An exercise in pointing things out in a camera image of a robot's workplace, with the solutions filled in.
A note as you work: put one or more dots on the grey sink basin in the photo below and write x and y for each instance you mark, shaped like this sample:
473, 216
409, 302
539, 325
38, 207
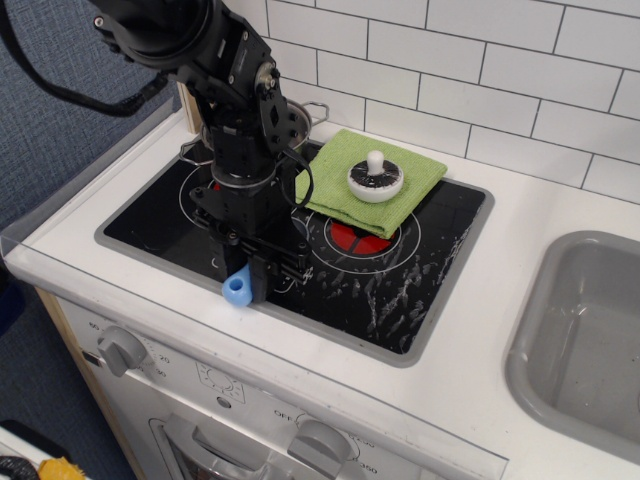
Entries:
573, 365

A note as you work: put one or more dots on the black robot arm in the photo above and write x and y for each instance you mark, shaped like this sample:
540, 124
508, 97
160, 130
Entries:
246, 122

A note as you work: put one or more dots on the black toy stove top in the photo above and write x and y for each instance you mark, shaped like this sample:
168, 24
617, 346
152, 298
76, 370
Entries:
382, 297

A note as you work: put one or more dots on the yellow object on floor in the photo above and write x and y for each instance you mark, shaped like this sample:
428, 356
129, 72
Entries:
59, 469

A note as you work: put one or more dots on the wooden side post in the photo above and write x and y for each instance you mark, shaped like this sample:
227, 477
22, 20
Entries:
191, 111

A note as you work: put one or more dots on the grey oven knob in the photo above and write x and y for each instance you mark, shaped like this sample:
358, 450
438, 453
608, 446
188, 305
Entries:
120, 350
320, 447

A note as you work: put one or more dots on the grey right oven knob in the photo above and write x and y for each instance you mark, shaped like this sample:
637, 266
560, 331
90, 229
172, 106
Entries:
320, 447

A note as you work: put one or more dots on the grey left oven knob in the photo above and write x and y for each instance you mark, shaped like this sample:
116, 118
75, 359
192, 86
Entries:
120, 350

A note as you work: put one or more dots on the green folded cloth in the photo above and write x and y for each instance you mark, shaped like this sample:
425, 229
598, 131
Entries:
326, 182

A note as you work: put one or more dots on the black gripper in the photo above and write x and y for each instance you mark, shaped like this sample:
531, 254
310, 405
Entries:
252, 224

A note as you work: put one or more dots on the stainless steel pot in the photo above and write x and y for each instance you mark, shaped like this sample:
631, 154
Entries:
305, 122

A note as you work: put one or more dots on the white toy mushroom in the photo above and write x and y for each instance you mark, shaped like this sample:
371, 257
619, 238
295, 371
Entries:
375, 179

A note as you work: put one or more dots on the white toy oven front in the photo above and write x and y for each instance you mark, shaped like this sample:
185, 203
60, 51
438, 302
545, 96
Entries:
180, 418

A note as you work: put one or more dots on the blue and grey spoon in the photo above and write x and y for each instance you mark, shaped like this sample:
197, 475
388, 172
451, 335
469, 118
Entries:
237, 289

